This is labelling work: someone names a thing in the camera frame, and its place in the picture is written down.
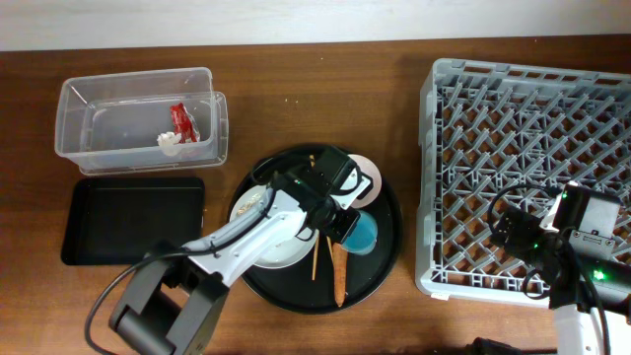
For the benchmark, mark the grey plate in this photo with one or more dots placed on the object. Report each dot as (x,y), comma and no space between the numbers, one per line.
(282,255)

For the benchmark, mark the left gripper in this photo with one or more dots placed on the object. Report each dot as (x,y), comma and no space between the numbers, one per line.
(342,231)

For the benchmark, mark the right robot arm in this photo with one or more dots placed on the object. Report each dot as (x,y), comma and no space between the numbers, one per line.
(571,250)

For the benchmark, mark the wooden chopstick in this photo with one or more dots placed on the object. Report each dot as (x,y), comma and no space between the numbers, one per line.
(315,256)
(328,240)

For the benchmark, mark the clear plastic bin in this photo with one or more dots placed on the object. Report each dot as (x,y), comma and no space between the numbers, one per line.
(110,124)

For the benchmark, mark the red snack wrapper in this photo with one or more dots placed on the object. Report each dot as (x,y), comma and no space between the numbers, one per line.
(184,124)

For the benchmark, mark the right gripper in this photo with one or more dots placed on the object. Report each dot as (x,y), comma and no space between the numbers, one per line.
(525,222)

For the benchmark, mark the black rectangular tray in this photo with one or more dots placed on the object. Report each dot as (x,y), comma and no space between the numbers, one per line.
(115,221)

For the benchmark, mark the nut shell scraps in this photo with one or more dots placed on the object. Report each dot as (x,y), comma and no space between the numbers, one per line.
(248,204)

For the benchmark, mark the blue plastic cup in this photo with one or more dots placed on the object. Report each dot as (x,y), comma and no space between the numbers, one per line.
(363,239)

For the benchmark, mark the orange carrot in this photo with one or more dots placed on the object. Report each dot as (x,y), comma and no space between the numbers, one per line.
(339,258)

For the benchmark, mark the pink bowl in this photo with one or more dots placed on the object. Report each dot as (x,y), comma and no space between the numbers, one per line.
(368,169)

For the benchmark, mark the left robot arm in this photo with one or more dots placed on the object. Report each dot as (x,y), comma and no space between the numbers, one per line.
(174,298)

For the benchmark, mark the grey dishwasher rack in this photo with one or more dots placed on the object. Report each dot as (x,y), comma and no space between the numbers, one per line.
(492,135)

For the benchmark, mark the right wooden chopstick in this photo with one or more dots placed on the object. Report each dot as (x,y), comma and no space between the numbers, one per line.
(328,240)

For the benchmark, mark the white tissue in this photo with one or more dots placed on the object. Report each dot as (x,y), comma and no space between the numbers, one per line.
(169,143)

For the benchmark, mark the round black serving tray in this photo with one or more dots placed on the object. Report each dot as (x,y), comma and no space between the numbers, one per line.
(291,288)

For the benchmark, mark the left wooden chopstick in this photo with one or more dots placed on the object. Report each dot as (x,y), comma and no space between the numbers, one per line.
(315,256)

